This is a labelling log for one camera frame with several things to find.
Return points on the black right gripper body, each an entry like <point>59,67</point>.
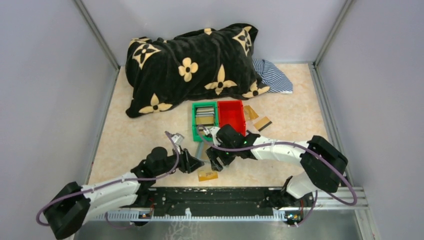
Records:
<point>226,156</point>

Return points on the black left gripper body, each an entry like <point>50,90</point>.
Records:
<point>184,165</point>

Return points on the mint green card holder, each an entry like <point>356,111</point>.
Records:
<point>201,152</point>

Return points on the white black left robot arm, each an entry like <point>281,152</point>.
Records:
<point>74,204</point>

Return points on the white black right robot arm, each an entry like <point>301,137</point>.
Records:
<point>323,165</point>

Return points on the gold patterned card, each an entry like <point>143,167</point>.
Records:
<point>249,113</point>

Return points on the stack of cards in bin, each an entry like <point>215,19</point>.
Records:
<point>205,116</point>

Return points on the gold card with stripe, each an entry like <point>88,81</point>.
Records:
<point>262,123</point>

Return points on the red plastic bin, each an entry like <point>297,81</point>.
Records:
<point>231,112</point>

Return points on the green plastic bin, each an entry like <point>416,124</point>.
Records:
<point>195,134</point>

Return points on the blue white striped cloth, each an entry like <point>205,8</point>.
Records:
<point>273,77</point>

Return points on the black floral blanket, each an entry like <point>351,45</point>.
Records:
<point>198,65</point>

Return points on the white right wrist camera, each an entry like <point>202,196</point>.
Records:
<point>211,134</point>

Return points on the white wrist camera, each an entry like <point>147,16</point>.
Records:
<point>177,139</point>
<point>211,134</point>

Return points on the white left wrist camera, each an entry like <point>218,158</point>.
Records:
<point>177,139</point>

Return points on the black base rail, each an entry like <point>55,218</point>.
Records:
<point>218,201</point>

